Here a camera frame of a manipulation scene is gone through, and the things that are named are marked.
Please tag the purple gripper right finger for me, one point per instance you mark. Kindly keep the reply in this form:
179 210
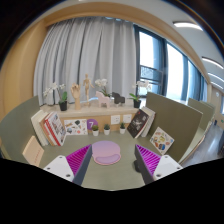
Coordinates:
154 167

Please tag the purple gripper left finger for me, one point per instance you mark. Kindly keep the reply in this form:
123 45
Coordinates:
72 167

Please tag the black computer mouse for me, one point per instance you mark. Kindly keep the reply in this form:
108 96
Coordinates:
136 166

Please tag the purple mouse pad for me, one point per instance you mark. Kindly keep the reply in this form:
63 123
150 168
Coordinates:
106 152

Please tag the colourful sticker card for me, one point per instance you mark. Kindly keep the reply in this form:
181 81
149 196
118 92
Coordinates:
161 140

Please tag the picture card with items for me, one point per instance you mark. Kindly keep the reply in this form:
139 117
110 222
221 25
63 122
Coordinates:
76 127

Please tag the small potted plant left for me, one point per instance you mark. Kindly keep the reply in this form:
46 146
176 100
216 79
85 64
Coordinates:
95 130

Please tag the small potted plant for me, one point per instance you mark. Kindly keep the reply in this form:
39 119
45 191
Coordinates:
106 129
95 130
122 128

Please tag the purple number seven sign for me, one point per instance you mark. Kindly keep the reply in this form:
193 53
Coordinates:
90 123

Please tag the black book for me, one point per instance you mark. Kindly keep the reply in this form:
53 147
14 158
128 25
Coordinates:
138 123

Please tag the small potted plant middle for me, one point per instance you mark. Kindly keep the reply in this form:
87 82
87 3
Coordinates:
106 129

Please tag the small potted plant right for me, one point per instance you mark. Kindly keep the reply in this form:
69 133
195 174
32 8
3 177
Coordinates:
122 128

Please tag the red white book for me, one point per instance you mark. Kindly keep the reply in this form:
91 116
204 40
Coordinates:
55 129

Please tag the wooden board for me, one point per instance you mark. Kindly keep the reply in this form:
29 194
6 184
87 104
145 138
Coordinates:
33 152

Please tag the white book right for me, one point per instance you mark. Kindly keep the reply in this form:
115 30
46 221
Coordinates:
148 125

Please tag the green desk partition right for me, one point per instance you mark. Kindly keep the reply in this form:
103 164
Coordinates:
179 121

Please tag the green desk partition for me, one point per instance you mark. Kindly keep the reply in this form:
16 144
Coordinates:
179 121
16 129

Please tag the wooden shelf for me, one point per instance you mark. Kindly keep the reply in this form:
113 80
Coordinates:
101 114

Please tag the white orchid black pot left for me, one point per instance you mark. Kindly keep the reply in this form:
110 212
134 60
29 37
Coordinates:
61 93

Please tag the white orchid black pot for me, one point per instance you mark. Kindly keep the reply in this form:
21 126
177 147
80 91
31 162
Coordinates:
137 86
61 93

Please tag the white book left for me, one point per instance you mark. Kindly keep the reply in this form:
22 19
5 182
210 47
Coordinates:
35 119

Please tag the white orchid black pot right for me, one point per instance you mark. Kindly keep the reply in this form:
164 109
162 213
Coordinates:
137 86

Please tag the white horse figurine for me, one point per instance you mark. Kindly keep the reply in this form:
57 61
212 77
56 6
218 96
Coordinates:
103 99

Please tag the black horse figurine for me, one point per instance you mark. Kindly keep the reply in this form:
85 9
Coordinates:
118 99

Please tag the wooden hand model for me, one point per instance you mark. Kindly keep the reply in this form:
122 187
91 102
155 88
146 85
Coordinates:
75 91

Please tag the green desk partition left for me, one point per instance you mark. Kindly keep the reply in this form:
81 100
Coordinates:
16 129

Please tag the wooden mannequin figure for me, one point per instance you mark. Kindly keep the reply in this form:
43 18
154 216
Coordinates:
87 84

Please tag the white orchid middle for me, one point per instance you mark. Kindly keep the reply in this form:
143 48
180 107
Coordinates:
102 84

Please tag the grey curtain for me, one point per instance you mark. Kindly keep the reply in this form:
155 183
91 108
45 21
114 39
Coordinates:
88 47

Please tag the white wall socket right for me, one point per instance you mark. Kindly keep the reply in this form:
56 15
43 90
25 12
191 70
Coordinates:
127 118

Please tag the white wall socket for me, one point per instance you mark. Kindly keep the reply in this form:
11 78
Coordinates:
115 119
127 118

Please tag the white wall socket left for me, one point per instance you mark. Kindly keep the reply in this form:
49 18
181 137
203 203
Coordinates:
115 119

